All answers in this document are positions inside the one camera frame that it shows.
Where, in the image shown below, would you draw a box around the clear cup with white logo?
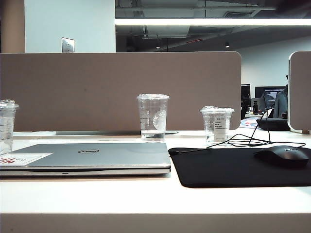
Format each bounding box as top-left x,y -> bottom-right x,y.
0,99 -> 20,156

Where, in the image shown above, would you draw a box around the tall clear plastic cup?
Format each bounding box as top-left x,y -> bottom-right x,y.
136,93 -> 170,142

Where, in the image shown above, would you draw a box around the silver Dell laptop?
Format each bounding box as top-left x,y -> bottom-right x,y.
0,142 -> 172,179

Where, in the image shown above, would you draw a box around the small clear cup, white label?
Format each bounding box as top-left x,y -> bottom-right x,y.
199,106 -> 235,144

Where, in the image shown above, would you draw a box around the wide brown desk divider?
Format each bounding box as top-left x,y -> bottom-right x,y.
0,51 -> 242,133

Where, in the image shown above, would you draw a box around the grey divider base foot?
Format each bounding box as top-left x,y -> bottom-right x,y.
55,130 -> 179,136

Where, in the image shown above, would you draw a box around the black mouse pad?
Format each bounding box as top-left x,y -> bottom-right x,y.
168,147 -> 311,189

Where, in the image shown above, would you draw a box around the colourful papers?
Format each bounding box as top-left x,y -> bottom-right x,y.
240,117 -> 259,129

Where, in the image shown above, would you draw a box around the long ceiling light strip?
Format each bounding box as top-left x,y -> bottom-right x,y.
114,18 -> 311,26

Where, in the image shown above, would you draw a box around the black background monitor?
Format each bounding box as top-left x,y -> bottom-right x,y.
255,86 -> 289,111

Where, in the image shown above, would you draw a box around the black bag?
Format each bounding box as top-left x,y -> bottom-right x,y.
256,109 -> 291,132

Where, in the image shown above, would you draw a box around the grey jacket on chair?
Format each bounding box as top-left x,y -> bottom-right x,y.
274,84 -> 290,119

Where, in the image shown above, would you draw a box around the black computer mouse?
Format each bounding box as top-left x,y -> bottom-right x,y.
253,145 -> 310,168

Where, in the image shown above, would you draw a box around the brown divider with white edge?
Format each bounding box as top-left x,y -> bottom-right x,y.
288,50 -> 311,134

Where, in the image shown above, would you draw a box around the metal wall switch plate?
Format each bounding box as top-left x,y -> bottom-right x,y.
61,37 -> 75,53

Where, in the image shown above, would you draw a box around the black mouse cable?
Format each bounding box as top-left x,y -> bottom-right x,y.
206,109 -> 307,149

